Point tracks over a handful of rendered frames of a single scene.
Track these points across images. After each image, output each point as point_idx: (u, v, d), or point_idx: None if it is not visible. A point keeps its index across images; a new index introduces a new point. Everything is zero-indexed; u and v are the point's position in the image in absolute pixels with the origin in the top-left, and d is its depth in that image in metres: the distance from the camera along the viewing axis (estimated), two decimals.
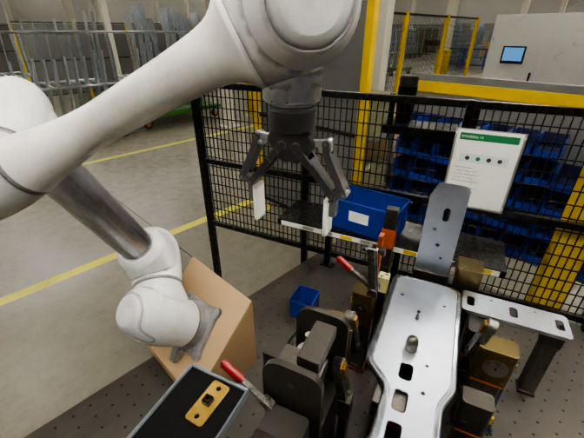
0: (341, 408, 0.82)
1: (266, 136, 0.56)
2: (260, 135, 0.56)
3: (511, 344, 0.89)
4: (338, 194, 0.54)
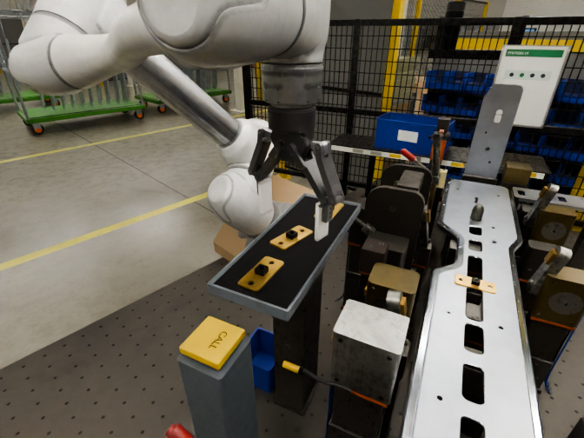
0: (421, 255, 0.93)
1: (270, 135, 0.57)
2: (265, 132, 0.58)
3: (567, 209, 0.99)
4: (328, 199, 0.52)
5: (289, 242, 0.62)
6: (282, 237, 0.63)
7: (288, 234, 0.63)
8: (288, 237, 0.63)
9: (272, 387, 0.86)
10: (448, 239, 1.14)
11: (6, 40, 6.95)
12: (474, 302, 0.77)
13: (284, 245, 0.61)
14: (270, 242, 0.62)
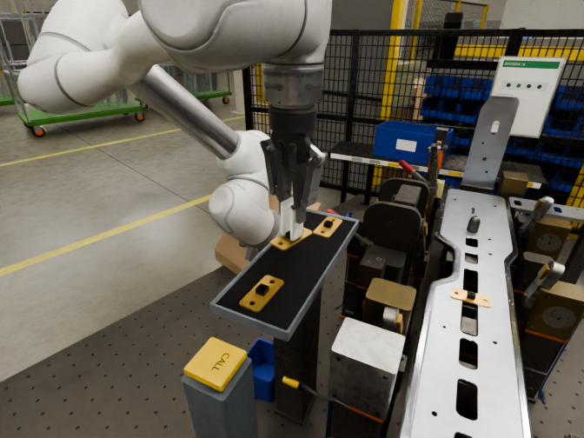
0: (419, 267, 0.94)
1: (271, 140, 0.57)
2: (267, 142, 0.58)
3: (562, 221, 1.01)
4: (301, 201, 0.57)
5: (289, 242, 0.62)
6: (282, 237, 0.63)
7: (288, 234, 0.63)
8: (288, 237, 0.63)
9: (272, 397, 0.88)
10: (446, 248, 1.16)
11: (7, 43, 6.97)
12: (469, 315, 0.79)
13: (284, 245, 0.61)
14: (270, 242, 0.62)
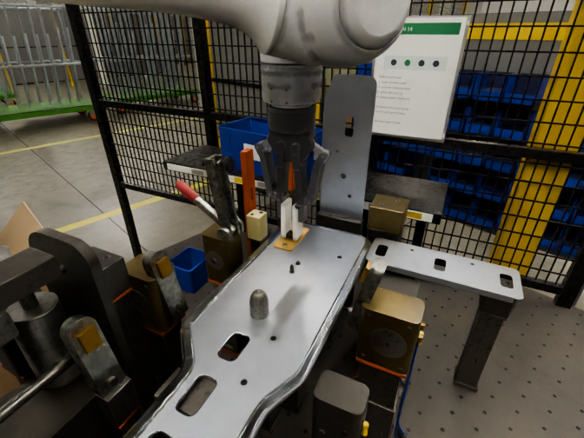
0: (102, 407, 0.47)
1: (267, 142, 0.56)
2: (262, 144, 0.57)
3: (413, 302, 0.54)
4: (307, 199, 0.57)
5: (293, 242, 0.62)
6: (282, 239, 0.63)
7: (288, 235, 0.63)
8: (290, 237, 0.63)
9: None
10: None
11: None
12: None
13: (289, 246, 0.61)
14: (275, 246, 0.61)
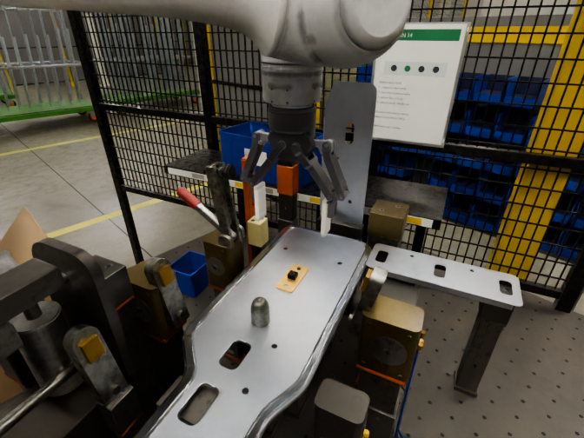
0: (104, 415, 0.47)
1: (266, 136, 0.56)
2: (260, 136, 0.56)
3: (413, 310, 0.54)
4: (336, 195, 0.54)
5: (294, 283, 0.66)
6: (284, 279, 0.67)
7: (289, 275, 0.67)
8: (291, 278, 0.67)
9: None
10: None
11: None
12: None
13: (290, 287, 0.65)
14: (276, 287, 0.65)
